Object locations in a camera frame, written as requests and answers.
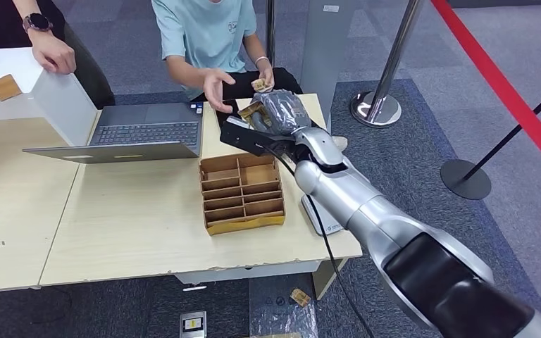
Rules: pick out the wooden card organizer box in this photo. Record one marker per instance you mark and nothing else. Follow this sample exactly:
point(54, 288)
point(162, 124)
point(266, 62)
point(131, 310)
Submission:
point(242, 196)

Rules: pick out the black stanchion post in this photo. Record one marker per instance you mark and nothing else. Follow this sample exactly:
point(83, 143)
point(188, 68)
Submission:
point(464, 179)

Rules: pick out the person's forearm with wristwatch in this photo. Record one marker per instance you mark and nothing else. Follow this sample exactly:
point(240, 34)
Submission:
point(25, 7)

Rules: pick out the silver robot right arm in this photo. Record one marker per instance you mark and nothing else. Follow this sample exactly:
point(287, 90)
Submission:
point(373, 210)

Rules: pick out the person's right forearm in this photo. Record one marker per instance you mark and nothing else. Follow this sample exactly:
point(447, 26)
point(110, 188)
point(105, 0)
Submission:
point(184, 72)

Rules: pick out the stack of hotel cards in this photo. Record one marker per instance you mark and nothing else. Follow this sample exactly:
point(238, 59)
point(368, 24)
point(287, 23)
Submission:
point(259, 85)

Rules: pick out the person's left forearm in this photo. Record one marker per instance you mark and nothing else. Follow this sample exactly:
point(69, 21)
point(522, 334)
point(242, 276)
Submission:
point(256, 49)

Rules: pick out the person's hand with wristwatch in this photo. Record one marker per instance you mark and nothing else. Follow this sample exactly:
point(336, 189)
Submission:
point(53, 53)

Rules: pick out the person's left hand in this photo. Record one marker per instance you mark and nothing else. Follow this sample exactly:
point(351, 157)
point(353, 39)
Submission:
point(266, 77)

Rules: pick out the black wristwatch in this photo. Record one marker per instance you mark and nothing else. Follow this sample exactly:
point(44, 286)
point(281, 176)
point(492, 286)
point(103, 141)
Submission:
point(37, 22)

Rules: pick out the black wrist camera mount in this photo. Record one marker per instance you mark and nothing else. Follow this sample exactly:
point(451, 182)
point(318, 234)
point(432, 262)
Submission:
point(247, 135)

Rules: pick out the small wooden square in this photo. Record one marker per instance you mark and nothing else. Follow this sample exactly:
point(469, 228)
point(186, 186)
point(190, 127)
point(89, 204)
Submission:
point(6, 87)

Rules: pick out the hotel card on floor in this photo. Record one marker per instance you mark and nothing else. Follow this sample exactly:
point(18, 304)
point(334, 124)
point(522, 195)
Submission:
point(301, 297)

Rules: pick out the white box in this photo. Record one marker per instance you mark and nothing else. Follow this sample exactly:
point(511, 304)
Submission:
point(60, 105)

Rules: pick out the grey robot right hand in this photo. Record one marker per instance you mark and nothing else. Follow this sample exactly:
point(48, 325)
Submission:
point(284, 112)

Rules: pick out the person's right hand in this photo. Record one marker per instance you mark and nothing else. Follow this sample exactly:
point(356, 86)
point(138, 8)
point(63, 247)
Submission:
point(214, 88)

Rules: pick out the red barrier belt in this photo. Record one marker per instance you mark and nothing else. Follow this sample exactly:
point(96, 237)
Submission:
point(494, 74)

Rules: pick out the person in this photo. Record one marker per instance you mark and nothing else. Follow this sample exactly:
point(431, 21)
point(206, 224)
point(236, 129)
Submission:
point(88, 70)
point(205, 32)

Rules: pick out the white desk frame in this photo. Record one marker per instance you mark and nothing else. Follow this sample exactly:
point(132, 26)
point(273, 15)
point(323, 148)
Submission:
point(247, 272)

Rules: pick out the thin chrome pole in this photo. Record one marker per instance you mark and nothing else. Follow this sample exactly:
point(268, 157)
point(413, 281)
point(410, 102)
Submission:
point(270, 32)

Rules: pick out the clear plastic sheet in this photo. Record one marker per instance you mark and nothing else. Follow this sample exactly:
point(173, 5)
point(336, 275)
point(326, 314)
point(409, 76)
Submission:
point(280, 322)

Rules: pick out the chrome stanchion post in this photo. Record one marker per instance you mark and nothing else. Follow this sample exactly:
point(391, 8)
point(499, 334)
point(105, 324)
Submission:
point(378, 108)

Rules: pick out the small silver bracket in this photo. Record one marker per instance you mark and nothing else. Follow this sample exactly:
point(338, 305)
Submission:
point(195, 288)

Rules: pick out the silver floor socket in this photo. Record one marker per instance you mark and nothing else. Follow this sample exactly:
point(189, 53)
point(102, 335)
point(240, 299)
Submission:
point(193, 324)

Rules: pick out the grey laptop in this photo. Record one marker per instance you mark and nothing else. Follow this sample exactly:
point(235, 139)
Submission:
point(149, 130)

